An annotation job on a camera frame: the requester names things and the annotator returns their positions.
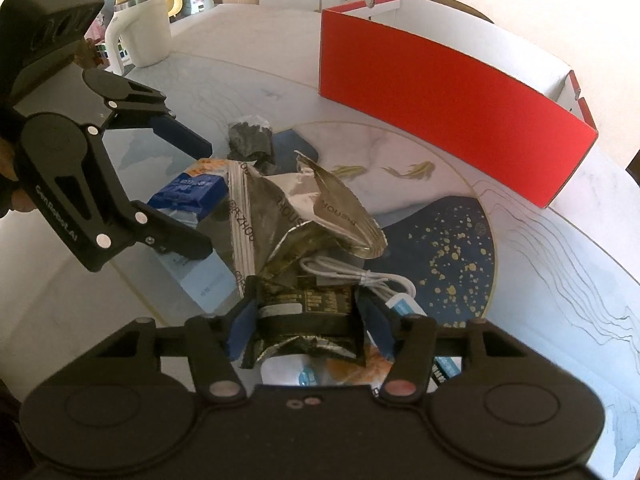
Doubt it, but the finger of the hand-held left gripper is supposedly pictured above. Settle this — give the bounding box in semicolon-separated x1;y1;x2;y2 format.
31;126;214;272
82;68;213;156

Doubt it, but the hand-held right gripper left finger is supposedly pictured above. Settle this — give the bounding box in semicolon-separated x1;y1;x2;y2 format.
94;280;259;404

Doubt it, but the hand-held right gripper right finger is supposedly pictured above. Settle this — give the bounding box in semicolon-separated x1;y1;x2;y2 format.
355;293;531;405

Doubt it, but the blue tissue pack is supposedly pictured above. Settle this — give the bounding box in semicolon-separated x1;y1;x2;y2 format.
146;156;232;222

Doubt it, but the white USB cable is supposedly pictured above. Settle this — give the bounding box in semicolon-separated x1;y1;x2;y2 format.
299;255;418;307

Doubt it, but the white pouch with orange print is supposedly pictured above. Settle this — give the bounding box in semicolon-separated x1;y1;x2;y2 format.
259;294;441;390

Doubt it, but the silver foil bag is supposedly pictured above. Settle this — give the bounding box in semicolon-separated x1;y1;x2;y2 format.
227;150;389;370

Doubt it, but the red cardboard box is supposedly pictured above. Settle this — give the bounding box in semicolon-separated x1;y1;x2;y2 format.
318;0;599;209

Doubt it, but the white patterned desktop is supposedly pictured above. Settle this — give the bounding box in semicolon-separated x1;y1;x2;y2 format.
0;2;640;480

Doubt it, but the person's left hand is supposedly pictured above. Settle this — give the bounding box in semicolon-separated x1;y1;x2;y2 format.
0;132;36;218

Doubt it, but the light blue packet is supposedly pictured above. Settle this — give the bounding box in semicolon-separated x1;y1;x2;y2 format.
162;210;248;317

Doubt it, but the black foil packet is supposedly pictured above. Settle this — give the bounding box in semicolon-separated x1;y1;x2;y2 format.
226;116;277;167

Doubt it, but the white electric kettle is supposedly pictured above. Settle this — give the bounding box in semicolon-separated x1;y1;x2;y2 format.
104;0;173;77

